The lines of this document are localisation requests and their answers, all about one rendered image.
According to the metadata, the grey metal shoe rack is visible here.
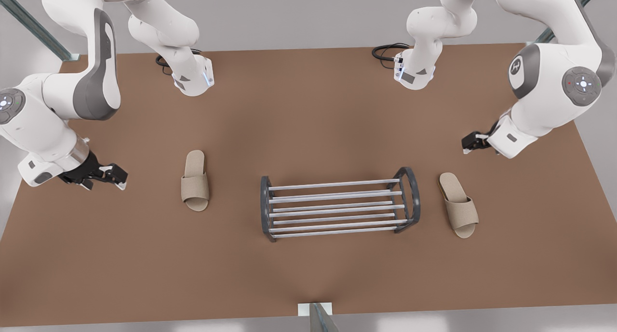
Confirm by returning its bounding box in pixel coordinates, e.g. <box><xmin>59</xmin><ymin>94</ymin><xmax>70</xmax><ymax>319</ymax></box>
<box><xmin>260</xmin><ymin>166</ymin><xmax>421</xmax><ymax>243</ymax></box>

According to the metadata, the beige open-toe slipper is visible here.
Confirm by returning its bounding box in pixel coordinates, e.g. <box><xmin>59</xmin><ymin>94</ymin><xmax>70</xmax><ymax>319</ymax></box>
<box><xmin>181</xmin><ymin>150</ymin><xmax>211</xmax><ymax>212</ymax></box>
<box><xmin>438</xmin><ymin>172</ymin><xmax>480</xmax><ymax>239</ymax></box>

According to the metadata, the black cable loop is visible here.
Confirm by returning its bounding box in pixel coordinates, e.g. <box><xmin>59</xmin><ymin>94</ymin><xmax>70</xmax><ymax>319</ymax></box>
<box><xmin>372</xmin><ymin>43</ymin><xmax>411</xmax><ymax>71</ymax></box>
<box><xmin>155</xmin><ymin>49</ymin><xmax>203</xmax><ymax>76</ymax></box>

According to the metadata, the silver frame post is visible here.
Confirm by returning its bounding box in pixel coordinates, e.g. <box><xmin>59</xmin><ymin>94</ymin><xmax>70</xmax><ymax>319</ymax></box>
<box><xmin>297</xmin><ymin>302</ymin><xmax>341</xmax><ymax>332</ymax></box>
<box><xmin>534</xmin><ymin>0</ymin><xmax>606</xmax><ymax>44</ymax></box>
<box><xmin>0</xmin><ymin>0</ymin><xmax>80</xmax><ymax>63</ymax></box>

